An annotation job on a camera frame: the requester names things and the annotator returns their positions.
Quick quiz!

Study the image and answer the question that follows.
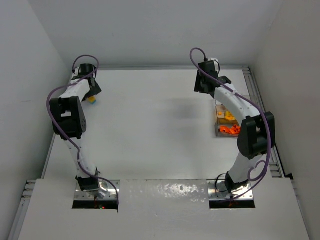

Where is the yellow duplo brick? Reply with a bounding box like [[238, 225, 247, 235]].
[[224, 110, 236, 121]]

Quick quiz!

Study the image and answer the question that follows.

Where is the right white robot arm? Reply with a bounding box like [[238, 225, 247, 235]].
[[194, 58, 276, 193]]

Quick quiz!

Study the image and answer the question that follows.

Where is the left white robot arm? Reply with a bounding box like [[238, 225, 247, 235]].
[[48, 63, 102, 194]]

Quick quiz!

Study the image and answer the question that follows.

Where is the pile of small orange legos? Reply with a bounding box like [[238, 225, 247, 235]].
[[219, 125, 241, 135]]

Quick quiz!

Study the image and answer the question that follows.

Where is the yellow-teal duplo brick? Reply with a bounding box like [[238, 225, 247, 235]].
[[87, 96, 97, 105]]

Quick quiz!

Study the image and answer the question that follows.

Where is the clear plastic container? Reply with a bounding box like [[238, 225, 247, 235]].
[[214, 93, 266, 138]]

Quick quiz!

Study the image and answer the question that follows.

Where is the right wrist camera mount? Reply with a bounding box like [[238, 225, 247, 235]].
[[208, 57, 220, 66]]

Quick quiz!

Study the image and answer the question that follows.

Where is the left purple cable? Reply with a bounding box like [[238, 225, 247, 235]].
[[46, 54, 120, 207]]

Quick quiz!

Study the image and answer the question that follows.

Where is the purple cable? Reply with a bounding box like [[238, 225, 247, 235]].
[[46, 54, 120, 207], [189, 47, 273, 201]]

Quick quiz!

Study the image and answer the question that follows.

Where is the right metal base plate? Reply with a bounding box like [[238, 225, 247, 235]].
[[206, 179, 254, 201]]

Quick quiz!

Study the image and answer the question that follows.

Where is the metal base plate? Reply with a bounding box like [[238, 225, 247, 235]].
[[206, 179, 254, 201], [74, 180, 120, 201]]

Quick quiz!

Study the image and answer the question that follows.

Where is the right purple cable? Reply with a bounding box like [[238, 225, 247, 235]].
[[189, 47, 273, 201]]

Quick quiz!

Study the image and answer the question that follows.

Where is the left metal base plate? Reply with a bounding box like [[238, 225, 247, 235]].
[[74, 180, 120, 201]]

